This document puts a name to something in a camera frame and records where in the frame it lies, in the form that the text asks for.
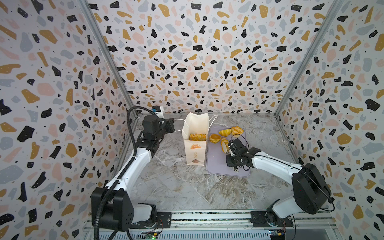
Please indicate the large sesame oval bread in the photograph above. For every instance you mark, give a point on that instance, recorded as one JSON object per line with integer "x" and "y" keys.
{"x": 197, "y": 137}

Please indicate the lilac plastic tray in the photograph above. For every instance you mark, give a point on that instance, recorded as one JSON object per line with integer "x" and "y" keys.
{"x": 216, "y": 158}

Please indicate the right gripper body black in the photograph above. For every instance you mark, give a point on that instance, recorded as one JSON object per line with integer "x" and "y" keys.
{"x": 236, "y": 153}

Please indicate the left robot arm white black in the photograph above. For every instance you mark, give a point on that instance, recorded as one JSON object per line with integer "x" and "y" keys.
{"x": 112, "y": 208}

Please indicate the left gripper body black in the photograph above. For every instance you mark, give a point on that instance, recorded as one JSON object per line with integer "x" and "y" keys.
{"x": 162, "y": 131}

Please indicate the printed paper bread bag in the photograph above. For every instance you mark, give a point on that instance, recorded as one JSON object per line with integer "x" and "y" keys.
{"x": 195, "y": 151}

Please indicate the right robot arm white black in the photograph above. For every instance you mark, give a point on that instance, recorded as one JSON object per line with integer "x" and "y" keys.
{"x": 310, "y": 191}

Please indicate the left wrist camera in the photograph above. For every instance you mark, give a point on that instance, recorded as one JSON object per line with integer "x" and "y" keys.
{"x": 158, "y": 111}

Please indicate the knotted brown bun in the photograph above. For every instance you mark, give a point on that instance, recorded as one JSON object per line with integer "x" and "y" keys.
{"x": 237, "y": 131}

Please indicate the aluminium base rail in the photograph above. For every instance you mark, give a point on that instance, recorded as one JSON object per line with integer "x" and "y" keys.
{"x": 233, "y": 225}

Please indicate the round yellow tart bread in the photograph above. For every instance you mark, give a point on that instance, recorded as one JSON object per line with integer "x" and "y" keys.
{"x": 215, "y": 138}

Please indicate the small striped yellow roll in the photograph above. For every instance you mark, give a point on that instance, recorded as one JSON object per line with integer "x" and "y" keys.
{"x": 225, "y": 132}

